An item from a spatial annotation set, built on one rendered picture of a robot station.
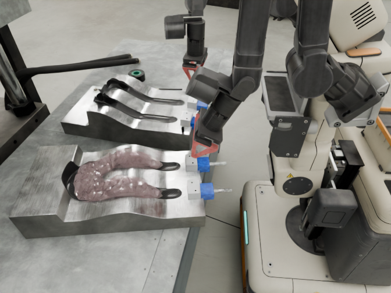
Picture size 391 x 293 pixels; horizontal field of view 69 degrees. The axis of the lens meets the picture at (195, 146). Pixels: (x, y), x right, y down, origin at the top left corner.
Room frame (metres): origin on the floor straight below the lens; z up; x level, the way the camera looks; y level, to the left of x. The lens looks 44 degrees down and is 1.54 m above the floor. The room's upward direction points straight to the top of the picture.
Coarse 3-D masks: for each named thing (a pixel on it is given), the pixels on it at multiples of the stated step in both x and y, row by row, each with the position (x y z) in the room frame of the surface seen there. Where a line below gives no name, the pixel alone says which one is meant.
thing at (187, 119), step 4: (184, 112) 0.83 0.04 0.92; (188, 112) 0.83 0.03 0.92; (192, 112) 0.83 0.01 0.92; (184, 116) 0.80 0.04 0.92; (188, 116) 0.80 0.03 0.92; (192, 116) 0.81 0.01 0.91; (180, 120) 0.79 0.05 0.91; (184, 120) 0.78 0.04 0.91; (188, 120) 0.78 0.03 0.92; (192, 120) 0.80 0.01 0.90; (180, 124) 0.79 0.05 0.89; (184, 124) 0.78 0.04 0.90; (188, 124) 0.78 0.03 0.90; (192, 124) 0.78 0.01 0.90
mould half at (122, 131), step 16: (128, 80) 1.02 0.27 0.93; (112, 96) 0.91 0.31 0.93; (128, 96) 0.93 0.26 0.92; (160, 96) 0.98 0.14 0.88; (176, 96) 0.98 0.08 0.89; (80, 112) 0.90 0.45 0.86; (96, 112) 0.81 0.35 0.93; (112, 112) 0.82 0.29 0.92; (144, 112) 0.87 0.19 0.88; (160, 112) 0.87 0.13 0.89; (176, 112) 0.86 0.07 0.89; (64, 128) 0.84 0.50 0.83; (80, 128) 0.83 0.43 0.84; (96, 128) 0.81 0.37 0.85; (112, 128) 0.80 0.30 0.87; (128, 128) 0.78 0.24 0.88; (144, 128) 0.78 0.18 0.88; (160, 128) 0.77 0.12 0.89; (176, 128) 0.77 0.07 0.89; (192, 128) 0.78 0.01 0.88; (144, 144) 0.77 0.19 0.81; (160, 144) 0.76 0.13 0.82; (176, 144) 0.75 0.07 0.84; (192, 144) 0.78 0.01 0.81
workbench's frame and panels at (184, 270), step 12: (216, 144) 1.36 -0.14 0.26; (216, 156) 1.41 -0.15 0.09; (204, 180) 0.94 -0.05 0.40; (204, 204) 0.98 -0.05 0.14; (192, 228) 0.68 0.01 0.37; (192, 240) 0.68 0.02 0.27; (192, 252) 0.67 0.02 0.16; (180, 264) 0.34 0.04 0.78; (180, 276) 0.48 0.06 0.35; (180, 288) 0.47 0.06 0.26
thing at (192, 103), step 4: (188, 100) 0.90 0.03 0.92; (192, 100) 0.90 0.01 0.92; (196, 100) 0.90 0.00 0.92; (188, 104) 0.89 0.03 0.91; (192, 104) 0.89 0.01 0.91; (196, 104) 0.88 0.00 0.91; (200, 104) 0.89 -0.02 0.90; (204, 104) 0.89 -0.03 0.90; (192, 108) 0.89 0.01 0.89; (196, 108) 0.88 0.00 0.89; (200, 108) 0.88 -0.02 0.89
